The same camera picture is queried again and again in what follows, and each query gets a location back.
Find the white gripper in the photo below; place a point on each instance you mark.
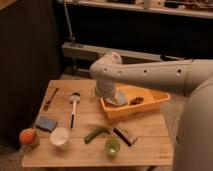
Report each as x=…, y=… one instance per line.
x=106, y=89

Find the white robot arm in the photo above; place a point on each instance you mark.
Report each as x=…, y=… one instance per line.
x=190, y=78

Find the green plastic cup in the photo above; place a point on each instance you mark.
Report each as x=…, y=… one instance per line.
x=112, y=147

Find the white paper cup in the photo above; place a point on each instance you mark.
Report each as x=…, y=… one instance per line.
x=60, y=137

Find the dark red item in bin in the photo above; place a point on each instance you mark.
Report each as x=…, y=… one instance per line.
x=136, y=100

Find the orange plastic bin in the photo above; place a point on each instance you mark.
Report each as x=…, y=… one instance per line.
x=152, y=100

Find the green cucumber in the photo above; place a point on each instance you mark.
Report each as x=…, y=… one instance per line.
x=95, y=133

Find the dark brown rectangular block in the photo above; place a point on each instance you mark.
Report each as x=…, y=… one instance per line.
x=127, y=137

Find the grey metal case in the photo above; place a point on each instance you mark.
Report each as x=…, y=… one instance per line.
x=92, y=53

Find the dark wooden spatula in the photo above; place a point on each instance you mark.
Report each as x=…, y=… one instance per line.
x=48, y=102

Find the blue sponge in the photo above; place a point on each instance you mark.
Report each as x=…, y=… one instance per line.
x=46, y=124

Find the metal stand pole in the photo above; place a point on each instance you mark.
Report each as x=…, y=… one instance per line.
x=72, y=37

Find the orange peach fruit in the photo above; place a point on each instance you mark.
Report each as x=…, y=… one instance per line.
x=27, y=136

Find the wooden shelf with clutter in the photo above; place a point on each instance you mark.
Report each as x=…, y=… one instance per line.
x=151, y=6

